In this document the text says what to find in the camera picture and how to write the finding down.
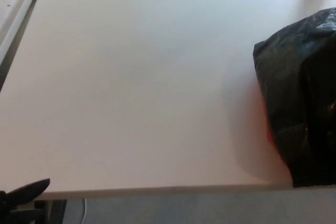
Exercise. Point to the black desk leg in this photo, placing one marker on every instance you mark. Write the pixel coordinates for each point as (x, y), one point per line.
(53, 212)

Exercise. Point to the black Under Armour plastic bag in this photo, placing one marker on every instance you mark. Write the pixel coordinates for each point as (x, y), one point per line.
(302, 98)

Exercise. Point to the white neighbouring desk with rail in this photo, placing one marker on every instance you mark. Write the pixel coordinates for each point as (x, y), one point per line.
(14, 1)

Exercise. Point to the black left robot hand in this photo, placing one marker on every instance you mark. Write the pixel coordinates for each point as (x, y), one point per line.
(23, 193)

